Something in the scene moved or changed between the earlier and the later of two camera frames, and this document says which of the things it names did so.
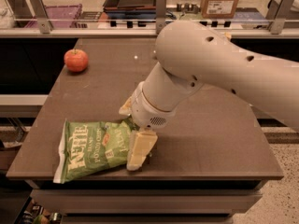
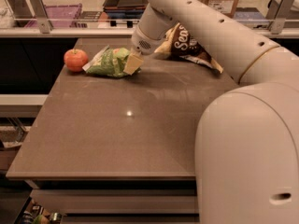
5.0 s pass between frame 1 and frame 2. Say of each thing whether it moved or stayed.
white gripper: moved
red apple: stayed
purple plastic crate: stayed
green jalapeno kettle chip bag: moved
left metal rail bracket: stayed
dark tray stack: stayed
